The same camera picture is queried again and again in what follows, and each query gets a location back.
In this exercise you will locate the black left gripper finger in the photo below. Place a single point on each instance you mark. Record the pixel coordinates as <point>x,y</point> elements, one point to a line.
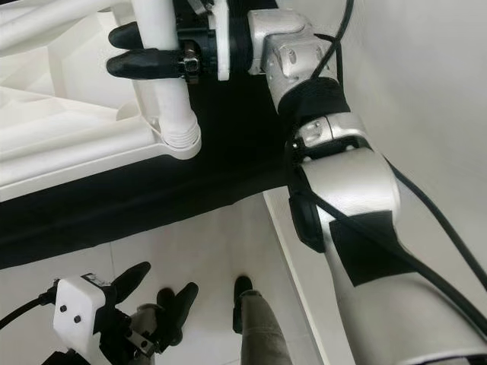
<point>133,277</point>
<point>184,312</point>

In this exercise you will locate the grey left robot leg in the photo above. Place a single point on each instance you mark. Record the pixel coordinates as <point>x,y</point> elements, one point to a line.
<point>144,319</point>

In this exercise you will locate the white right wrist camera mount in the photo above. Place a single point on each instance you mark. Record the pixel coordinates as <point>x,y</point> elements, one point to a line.
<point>223,46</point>

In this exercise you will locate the white plastic children table top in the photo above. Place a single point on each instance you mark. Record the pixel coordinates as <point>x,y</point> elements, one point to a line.
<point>76,114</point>

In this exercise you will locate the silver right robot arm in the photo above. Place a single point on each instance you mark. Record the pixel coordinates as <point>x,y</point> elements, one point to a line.
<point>350,175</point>

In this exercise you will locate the white plastic table leg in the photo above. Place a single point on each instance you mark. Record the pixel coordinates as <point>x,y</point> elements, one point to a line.
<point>175,106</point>
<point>46,36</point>
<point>76,156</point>
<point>30,19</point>

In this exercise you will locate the black tablecloth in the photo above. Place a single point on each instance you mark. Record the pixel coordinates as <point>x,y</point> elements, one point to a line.
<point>122,205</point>

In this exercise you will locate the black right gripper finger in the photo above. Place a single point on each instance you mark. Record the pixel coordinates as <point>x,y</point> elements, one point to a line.
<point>141,61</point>
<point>133,35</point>

